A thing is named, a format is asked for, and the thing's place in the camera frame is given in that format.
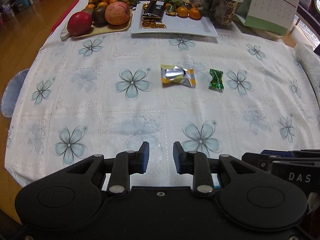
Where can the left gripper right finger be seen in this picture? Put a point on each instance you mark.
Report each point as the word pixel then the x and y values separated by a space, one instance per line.
pixel 196 164

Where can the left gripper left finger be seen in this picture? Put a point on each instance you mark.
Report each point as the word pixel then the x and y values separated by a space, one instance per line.
pixel 124 165

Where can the green foil candy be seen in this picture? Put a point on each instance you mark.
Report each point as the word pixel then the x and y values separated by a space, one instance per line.
pixel 216 83

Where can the gold metal tin tray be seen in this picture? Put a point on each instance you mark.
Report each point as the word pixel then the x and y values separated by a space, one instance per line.
pixel 216 181

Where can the white floral tablecloth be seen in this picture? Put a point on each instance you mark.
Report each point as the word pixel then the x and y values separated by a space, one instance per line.
pixel 104 95

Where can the yellow silver snack packet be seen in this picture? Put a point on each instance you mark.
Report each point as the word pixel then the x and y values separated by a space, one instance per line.
pixel 178 75

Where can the wooden fruit board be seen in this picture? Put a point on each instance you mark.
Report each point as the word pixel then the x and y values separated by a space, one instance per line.
pixel 97 29

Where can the white rectangular plate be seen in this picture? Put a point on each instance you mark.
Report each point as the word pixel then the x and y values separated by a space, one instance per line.
pixel 174 25

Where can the gold wrapped candy on plate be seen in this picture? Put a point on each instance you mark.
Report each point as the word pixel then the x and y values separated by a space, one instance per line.
pixel 153 25

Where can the dark red apple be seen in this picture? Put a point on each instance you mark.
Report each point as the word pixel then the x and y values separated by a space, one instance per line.
pixel 79 23

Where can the orange tangerine right on plate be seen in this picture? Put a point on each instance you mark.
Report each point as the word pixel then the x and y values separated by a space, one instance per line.
pixel 194 14

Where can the orange tangerine on plate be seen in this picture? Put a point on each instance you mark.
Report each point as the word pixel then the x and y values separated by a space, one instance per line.
pixel 194 14
pixel 182 12

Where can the dark brown fruit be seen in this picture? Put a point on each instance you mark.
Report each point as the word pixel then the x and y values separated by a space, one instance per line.
pixel 98 16

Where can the pink yellow apple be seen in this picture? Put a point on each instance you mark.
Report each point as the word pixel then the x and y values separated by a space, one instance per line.
pixel 117 13

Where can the orange tangerine left on plate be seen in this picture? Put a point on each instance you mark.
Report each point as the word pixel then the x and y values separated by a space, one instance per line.
pixel 182 12

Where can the black chocolate packet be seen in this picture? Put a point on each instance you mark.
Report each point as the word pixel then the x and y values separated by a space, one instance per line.
pixel 154 10

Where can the brown patterned snack jar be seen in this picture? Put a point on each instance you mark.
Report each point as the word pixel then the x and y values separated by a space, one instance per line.
pixel 222 11

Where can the desk calendar green base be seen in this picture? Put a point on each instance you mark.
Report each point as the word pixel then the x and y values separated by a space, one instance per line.
pixel 275 16

